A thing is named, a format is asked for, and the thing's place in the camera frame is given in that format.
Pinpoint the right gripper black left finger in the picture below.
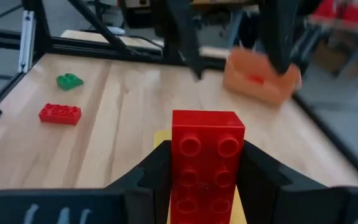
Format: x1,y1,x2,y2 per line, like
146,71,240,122
104,139,173,224

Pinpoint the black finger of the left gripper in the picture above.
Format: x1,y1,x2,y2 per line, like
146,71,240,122
165,0,206,81
259,0,299,76

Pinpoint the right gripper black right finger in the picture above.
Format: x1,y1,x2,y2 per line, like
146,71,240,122
237,139,349,224

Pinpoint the red toy brick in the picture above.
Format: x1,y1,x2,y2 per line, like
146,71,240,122
169,109,246,224
38,103,83,126

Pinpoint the yellow translucent plastic bin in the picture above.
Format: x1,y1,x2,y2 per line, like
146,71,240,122
153,129,248,224

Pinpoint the brown cardboard box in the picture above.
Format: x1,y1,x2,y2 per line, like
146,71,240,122
314,39,349,74

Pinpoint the orange plastic bin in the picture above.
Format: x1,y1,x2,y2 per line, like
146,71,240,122
223,47,302,106

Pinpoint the small square green toy brick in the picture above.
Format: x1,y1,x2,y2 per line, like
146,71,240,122
55,73,85,92

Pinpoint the silver aluminium bar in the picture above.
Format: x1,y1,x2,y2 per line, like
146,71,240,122
17,10,36,75

